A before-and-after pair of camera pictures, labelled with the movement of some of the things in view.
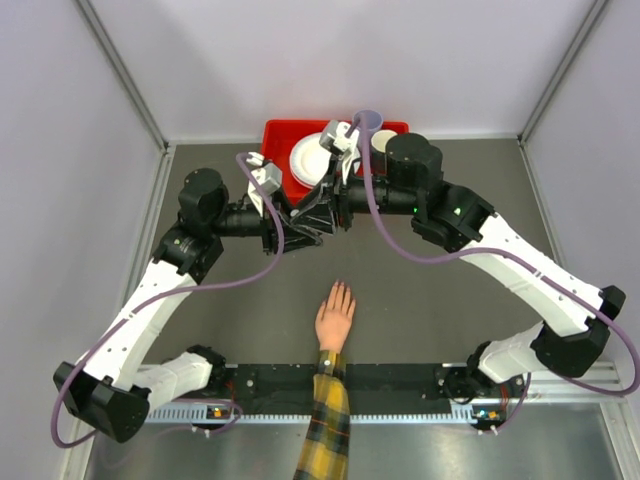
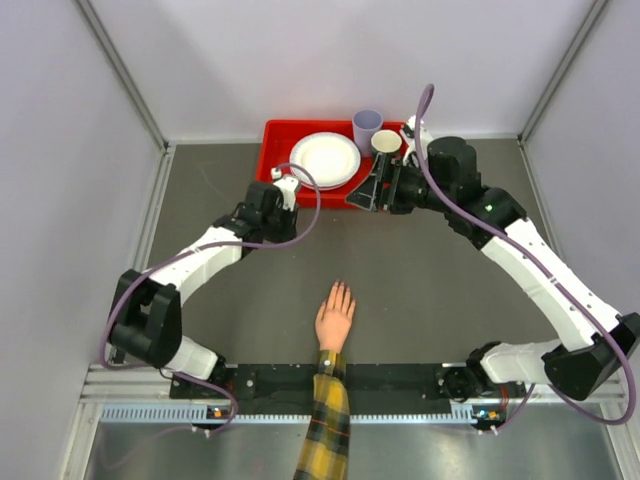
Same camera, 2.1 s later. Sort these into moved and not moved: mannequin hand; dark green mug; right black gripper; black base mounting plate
Moved: right black gripper
Not moved: black base mounting plate; mannequin hand; dark green mug
